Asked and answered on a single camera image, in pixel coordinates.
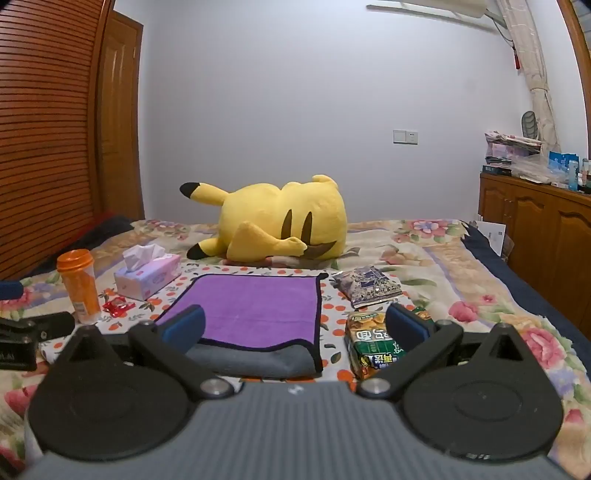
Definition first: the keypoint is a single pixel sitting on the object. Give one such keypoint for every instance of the wooden frame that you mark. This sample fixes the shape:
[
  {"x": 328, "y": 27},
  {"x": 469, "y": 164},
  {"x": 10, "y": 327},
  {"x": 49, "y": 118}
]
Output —
[{"x": 577, "y": 60}]

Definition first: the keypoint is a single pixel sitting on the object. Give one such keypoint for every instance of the red tassel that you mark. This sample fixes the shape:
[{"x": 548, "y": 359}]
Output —
[{"x": 517, "y": 57}]

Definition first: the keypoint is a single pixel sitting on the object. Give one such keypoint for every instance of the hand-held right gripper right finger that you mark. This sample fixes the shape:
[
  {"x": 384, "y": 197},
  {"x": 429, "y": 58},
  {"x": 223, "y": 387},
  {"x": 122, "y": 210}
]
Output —
[{"x": 402, "y": 325}]

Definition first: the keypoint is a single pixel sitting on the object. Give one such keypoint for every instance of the orange plastic bottle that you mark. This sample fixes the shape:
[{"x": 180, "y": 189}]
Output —
[{"x": 83, "y": 288}]

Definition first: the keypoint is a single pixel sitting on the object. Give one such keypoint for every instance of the dark cloth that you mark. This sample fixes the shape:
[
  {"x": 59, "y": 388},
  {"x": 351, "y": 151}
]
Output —
[{"x": 92, "y": 228}]

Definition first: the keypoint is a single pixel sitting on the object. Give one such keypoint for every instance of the cream curtain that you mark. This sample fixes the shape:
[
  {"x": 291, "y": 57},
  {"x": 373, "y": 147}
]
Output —
[{"x": 531, "y": 69}]

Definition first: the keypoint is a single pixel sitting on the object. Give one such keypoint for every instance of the stack of papers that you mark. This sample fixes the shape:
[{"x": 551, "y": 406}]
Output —
[{"x": 508, "y": 150}]

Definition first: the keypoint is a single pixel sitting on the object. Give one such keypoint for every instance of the pink tissue box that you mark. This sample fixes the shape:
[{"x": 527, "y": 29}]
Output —
[{"x": 147, "y": 277}]

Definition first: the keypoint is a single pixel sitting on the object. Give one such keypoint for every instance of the small bottles group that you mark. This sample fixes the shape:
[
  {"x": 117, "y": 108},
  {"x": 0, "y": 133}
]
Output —
[{"x": 582, "y": 177}]

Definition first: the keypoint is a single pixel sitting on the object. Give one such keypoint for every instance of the navy blue blanket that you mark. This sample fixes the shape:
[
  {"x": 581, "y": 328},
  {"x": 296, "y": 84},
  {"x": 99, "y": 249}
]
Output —
[{"x": 531, "y": 295}]

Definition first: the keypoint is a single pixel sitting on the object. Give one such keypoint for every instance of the white wall switch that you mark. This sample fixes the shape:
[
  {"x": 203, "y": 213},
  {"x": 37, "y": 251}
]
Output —
[{"x": 405, "y": 136}]

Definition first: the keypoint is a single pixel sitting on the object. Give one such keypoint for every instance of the green instant noodle packet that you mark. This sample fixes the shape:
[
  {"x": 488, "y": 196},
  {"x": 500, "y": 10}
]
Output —
[{"x": 369, "y": 344}]

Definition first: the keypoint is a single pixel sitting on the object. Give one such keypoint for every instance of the red candy wrapper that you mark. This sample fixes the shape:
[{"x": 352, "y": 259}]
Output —
[{"x": 115, "y": 308}]

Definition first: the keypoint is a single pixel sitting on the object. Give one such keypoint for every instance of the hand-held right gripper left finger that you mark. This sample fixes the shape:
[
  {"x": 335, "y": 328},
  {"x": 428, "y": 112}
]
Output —
[{"x": 183, "y": 325}]

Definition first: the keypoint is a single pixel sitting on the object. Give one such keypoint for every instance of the floral blanket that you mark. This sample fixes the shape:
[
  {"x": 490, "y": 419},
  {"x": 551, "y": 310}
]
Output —
[{"x": 415, "y": 263}]

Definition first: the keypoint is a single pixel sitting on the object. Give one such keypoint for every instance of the purple and grey towel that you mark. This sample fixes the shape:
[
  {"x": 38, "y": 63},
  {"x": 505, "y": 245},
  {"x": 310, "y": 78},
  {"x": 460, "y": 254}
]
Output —
[{"x": 258, "y": 307}]

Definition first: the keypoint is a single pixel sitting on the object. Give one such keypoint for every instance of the wooden louvre wardrobe door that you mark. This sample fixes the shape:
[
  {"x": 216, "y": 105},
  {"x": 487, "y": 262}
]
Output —
[{"x": 41, "y": 138}]

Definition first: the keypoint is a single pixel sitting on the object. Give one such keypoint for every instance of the blue printed snack packet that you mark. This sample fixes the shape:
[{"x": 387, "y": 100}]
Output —
[{"x": 369, "y": 284}]

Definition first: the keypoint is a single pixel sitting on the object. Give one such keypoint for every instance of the yellow plush toy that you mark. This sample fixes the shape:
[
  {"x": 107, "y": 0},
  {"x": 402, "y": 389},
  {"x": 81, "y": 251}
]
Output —
[{"x": 281, "y": 226}]

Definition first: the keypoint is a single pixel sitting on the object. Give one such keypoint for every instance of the blue and white box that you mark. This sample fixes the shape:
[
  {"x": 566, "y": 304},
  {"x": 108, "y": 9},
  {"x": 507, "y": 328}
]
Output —
[{"x": 561, "y": 165}]

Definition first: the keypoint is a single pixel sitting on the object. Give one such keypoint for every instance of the white paper sheet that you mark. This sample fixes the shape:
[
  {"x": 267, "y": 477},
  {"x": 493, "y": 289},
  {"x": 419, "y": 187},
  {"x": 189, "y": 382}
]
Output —
[{"x": 490, "y": 235}]

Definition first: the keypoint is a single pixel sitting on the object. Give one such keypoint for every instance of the wooden cabinet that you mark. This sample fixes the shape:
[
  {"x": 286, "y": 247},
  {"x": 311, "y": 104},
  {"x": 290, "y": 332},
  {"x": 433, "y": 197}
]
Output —
[{"x": 545, "y": 240}]

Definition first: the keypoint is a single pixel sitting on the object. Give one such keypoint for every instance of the clear plastic bag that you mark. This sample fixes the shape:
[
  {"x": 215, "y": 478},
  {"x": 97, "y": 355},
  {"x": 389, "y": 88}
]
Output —
[{"x": 538, "y": 168}]

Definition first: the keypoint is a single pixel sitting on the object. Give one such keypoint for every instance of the dark oval fan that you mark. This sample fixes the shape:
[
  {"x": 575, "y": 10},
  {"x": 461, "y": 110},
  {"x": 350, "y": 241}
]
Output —
[{"x": 529, "y": 125}]

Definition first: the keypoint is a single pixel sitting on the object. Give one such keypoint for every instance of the white air conditioner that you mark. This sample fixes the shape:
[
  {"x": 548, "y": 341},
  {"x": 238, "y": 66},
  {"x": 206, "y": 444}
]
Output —
[{"x": 429, "y": 10}]

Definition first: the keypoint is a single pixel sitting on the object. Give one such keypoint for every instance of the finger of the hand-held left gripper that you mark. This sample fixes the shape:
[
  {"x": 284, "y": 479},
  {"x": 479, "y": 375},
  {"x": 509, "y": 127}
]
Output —
[
  {"x": 10, "y": 290},
  {"x": 53, "y": 325}
]

